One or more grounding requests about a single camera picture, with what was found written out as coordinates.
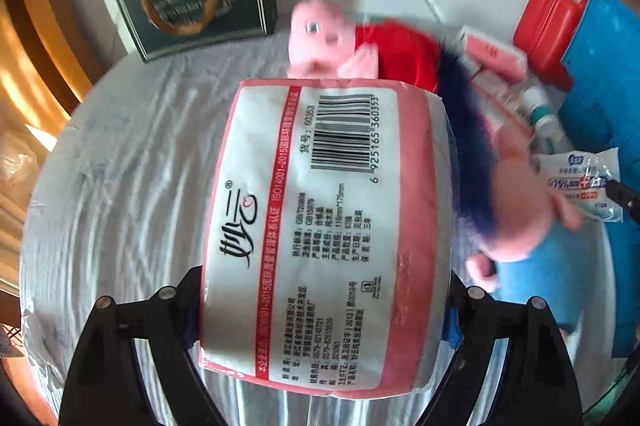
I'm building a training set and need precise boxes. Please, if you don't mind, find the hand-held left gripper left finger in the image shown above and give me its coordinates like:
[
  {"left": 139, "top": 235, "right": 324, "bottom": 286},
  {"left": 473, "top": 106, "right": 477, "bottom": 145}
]
[{"left": 59, "top": 267, "right": 226, "bottom": 426}]

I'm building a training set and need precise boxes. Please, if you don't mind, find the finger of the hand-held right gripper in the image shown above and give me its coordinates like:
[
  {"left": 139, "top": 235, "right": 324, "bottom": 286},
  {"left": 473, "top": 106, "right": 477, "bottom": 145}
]
[{"left": 606, "top": 178, "right": 640, "bottom": 221}]

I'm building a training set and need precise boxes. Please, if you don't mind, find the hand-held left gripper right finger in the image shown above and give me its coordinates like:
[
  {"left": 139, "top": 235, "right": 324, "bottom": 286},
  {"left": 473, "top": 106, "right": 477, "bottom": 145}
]
[{"left": 415, "top": 271, "right": 583, "bottom": 426}]

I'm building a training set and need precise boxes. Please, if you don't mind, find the pink tissue pack with barcode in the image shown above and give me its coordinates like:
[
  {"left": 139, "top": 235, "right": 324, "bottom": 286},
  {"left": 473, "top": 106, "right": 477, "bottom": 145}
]
[{"left": 198, "top": 78, "right": 453, "bottom": 399}]

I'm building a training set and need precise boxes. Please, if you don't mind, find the white cloth-covered desktop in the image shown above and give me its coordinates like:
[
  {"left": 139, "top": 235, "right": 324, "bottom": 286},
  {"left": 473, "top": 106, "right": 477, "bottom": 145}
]
[{"left": 20, "top": 33, "right": 616, "bottom": 426}]

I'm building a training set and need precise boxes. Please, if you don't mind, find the white wet wipes packet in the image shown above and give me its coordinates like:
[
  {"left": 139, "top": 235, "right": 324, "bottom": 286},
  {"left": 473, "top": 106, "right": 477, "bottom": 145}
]
[{"left": 532, "top": 148, "right": 623, "bottom": 223}]

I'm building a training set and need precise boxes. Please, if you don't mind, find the pink pig plush blue outfit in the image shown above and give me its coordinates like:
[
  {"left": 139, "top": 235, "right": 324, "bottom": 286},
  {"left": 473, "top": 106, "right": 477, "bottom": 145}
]
[{"left": 439, "top": 53, "right": 588, "bottom": 342}]

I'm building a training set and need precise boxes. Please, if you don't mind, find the white tube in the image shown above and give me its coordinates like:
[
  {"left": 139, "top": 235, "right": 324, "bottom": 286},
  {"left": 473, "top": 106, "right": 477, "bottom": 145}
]
[{"left": 517, "top": 84, "right": 568, "bottom": 151}]

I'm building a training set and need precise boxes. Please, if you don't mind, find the blue plastic crate lid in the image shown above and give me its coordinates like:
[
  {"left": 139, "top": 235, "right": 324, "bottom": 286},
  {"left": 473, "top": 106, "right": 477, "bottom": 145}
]
[{"left": 557, "top": 0, "right": 640, "bottom": 347}]

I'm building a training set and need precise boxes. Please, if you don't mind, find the red plastic case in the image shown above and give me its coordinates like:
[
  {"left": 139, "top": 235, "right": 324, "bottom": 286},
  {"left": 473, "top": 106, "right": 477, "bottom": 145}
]
[{"left": 512, "top": 0, "right": 591, "bottom": 89}]

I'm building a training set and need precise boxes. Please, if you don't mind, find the pink pig plush red dress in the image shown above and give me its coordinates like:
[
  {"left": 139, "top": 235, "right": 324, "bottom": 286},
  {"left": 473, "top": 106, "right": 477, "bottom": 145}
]
[{"left": 286, "top": 0, "right": 443, "bottom": 94}]

